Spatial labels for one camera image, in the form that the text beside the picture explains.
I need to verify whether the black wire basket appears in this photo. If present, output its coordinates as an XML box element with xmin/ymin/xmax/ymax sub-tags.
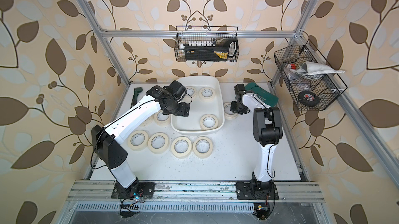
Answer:
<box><xmin>174</xmin><ymin>25</ymin><xmax>240</xmax><ymax>62</ymax></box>
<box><xmin>274</xmin><ymin>40</ymin><xmax>348</xmax><ymax>111</ymax></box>

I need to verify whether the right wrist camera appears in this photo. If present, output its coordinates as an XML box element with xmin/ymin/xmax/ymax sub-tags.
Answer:
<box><xmin>234</xmin><ymin>84</ymin><xmax>246</xmax><ymax>98</ymax></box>

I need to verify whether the white plastic storage box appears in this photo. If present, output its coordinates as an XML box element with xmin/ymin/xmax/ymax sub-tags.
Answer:
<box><xmin>171</xmin><ymin>76</ymin><xmax>225</xmax><ymax>136</ymax></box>

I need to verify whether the grey cloth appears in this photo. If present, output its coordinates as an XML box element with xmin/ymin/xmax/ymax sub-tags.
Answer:
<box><xmin>295</xmin><ymin>61</ymin><xmax>345</xmax><ymax>76</ymax></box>

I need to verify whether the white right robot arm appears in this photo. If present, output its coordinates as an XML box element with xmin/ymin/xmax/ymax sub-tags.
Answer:
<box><xmin>231</xmin><ymin>90</ymin><xmax>283</xmax><ymax>194</ymax></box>

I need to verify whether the green tool case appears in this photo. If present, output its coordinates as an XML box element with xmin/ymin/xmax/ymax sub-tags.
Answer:
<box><xmin>245</xmin><ymin>82</ymin><xmax>278</xmax><ymax>106</ymax></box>

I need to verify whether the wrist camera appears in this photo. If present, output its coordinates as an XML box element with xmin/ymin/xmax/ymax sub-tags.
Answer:
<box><xmin>234</xmin><ymin>84</ymin><xmax>246</xmax><ymax>98</ymax></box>
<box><xmin>167</xmin><ymin>80</ymin><xmax>187</xmax><ymax>100</ymax></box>

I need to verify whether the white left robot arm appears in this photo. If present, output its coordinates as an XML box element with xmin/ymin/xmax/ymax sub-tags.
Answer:
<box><xmin>91</xmin><ymin>80</ymin><xmax>190</xmax><ymax>189</ymax></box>

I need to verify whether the green pipe wrench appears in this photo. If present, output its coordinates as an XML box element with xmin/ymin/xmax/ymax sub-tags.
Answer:
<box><xmin>131</xmin><ymin>87</ymin><xmax>143</xmax><ymax>108</ymax></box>

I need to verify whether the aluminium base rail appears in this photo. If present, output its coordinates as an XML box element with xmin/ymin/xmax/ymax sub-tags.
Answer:
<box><xmin>66</xmin><ymin>180</ymin><xmax>325</xmax><ymax>203</ymax></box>

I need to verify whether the black yellow box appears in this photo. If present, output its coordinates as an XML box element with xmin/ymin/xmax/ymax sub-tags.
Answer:
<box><xmin>184</xmin><ymin>46</ymin><xmax>229</xmax><ymax>62</ymax></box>

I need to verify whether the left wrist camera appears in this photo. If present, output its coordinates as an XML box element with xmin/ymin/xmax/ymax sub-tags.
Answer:
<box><xmin>167</xmin><ymin>80</ymin><xmax>187</xmax><ymax>100</ymax></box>

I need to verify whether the black wire basket rear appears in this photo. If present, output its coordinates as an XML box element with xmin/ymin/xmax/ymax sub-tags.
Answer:
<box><xmin>174</xmin><ymin>25</ymin><xmax>240</xmax><ymax>62</ymax></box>

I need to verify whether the black wire basket right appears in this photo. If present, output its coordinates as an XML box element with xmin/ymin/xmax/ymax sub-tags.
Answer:
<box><xmin>274</xmin><ymin>40</ymin><xmax>348</xmax><ymax>111</ymax></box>

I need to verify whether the black round disc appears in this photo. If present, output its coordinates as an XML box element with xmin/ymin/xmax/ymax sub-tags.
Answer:
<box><xmin>298</xmin><ymin>91</ymin><xmax>320</xmax><ymax>107</ymax></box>

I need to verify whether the cream masking tape roll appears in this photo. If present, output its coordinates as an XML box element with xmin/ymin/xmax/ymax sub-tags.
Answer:
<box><xmin>127</xmin><ymin>130</ymin><xmax>149</xmax><ymax>151</ymax></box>
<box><xmin>193</xmin><ymin>137</ymin><xmax>213</xmax><ymax>158</ymax></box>
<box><xmin>186</xmin><ymin>86</ymin><xmax>197</xmax><ymax>99</ymax></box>
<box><xmin>148</xmin><ymin>132</ymin><xmax>169</xmax><ymax>154</ymax></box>
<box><xmin>223</xmin><ymin>102</ymin><xmax>238</xmax><ymax>120</ymax></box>
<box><xmin>198</xmin><ymin>87</ymin><xmax>216</xmax><ymax>101</ymax></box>
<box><xmin>154</xmin><ymin>110</ymin><xmax>171</xmax><ymax>127</ymax></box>
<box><xmin>200</xmin><ymin>114</ymin><xmax>219</xmax><ymax>130</ymax></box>
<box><xmin>171</xmin><ymin>136</ymin><xmax>192</xmax><ymax>159</ymax></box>

